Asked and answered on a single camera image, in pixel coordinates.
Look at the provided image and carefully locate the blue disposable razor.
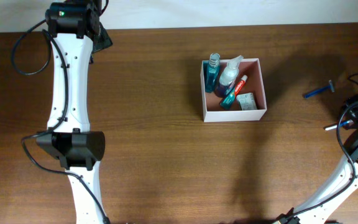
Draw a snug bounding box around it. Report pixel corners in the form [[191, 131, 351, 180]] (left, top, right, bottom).
[[303, 80, 335, 99]]

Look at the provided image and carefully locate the clear blue sanitizer bottle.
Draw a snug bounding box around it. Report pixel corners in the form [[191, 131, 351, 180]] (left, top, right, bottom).
[[215, 55, 244, 98]]

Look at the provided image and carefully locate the teal toothpaste tube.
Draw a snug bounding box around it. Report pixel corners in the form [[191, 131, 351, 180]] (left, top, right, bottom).
[[220, 75, 248, 110]]

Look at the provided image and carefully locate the blue white toothbrush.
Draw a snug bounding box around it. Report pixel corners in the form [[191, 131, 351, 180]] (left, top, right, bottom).
[[324, 119, 353, 131]]

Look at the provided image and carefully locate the teal mouthwash bottle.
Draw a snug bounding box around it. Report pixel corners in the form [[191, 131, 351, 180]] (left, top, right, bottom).
[[205, 53, 220, 93]]

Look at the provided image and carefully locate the white open cardboard box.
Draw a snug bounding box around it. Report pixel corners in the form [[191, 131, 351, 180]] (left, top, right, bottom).
[[200, 58, 267, 123]]

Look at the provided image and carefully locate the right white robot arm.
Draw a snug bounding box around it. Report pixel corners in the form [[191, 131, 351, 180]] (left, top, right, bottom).
[[277, 95, 358, 224]]

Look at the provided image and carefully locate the green white soap box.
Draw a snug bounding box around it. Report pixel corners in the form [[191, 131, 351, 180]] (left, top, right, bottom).
[[236, 93, 257, 111]]

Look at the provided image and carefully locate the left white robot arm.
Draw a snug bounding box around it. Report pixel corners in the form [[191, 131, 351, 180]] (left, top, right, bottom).
[[36, 1, 110, 223]]

